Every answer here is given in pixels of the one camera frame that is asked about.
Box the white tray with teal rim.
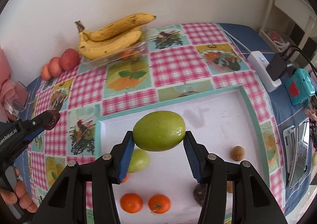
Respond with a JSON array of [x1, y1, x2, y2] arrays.
[[96, 86, 269, 223]]

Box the upper yellow banana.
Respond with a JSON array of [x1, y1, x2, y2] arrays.
[[83, 12, 156, 41]]

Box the white power strip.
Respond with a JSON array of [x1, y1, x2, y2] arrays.
[[247, 51, 282, 93]]

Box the black cable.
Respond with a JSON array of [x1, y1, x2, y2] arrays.
[[282, 46, 317, 76]]

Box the pink flower bouquet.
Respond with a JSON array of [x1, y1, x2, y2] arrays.
[[0, 48, 15, 123]]

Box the pink checkered fruit tablecloth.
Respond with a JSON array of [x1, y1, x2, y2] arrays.
[[26, 22, 285, 224]]

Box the black power adapter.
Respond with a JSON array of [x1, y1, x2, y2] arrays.
[[266, 54, 293, 81]]

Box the far red apple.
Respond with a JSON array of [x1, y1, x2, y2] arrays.
[[41, 64, 52, 81]]

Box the person's left hand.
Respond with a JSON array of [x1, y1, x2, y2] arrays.
[[1, 179, 38, 213]]

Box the white wooden shelf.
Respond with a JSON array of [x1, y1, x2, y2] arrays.
[[259, 0, 316, 64]]

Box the large green mango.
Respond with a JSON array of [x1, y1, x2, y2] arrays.
[[133, 110, 186, 152]]

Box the dark purple passion fruit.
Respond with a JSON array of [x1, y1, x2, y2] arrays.
[[44, 110, 60, 130]]

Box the small orange tangerine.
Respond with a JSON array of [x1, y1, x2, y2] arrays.
[[121, 173, 130, 183]]

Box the silver laptop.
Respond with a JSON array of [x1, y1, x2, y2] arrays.
[[283, 117, 309, 189]]

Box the teal plastic box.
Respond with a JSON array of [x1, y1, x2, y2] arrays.
[[284, 68, 315, 105]]

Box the lower yellow banana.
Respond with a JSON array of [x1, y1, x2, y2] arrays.
[[75, 20, 142, 60]]

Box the small green fruit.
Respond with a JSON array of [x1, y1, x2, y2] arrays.
[[128, 149, 151, 173]]

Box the brown kiwi fruit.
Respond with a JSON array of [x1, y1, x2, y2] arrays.
[[230, 146, 245, 162]]

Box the red apple nearest bananas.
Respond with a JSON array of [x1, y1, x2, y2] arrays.
[[60, 48, 80, 71]]

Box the clear plastic fruit container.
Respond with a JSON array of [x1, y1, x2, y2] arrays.
[[81, 29, 148, 69]]

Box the red apple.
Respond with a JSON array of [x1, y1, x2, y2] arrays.
[[41, 64, 52, 81], [48, 57, 63, 77]]

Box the yellow banana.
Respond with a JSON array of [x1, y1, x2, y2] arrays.
[[83, 12, 156, 41], [75, 20, 142, 60]]

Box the middle red apple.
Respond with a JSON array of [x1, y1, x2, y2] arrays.
[[48, 57, 63, 77]]

